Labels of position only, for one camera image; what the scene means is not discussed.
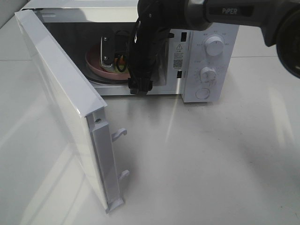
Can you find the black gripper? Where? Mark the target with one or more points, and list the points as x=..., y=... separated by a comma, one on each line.
x=143, y=51

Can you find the sandwich with lettuce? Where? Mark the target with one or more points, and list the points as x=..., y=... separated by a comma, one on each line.
x=118, y=67

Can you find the pink round plate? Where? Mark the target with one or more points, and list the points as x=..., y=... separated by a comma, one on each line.
x=92, y=57

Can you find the white microwave door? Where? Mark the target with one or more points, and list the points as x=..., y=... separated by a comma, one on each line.
x=79, y=108

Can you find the round white door button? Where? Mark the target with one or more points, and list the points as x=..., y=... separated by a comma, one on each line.
x=202, y=93

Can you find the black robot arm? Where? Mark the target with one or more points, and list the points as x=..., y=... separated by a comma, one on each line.
x=279, y=21

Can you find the white microwave oven body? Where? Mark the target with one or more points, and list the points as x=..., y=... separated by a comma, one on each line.
x=77, y=25

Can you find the lower white timer knob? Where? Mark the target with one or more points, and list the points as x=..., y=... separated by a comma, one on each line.
x=208, y=74

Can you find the upper white power knob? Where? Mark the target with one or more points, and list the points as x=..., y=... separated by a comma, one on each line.
x=214, y=45

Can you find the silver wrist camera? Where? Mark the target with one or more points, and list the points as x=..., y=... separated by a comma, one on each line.
x=107, y=49

